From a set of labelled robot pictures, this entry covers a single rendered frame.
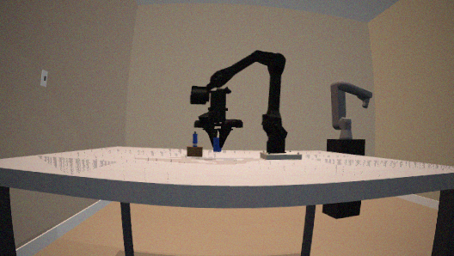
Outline brown square block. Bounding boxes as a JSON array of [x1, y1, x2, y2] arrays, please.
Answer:
[[187, 146, 203, 157]]

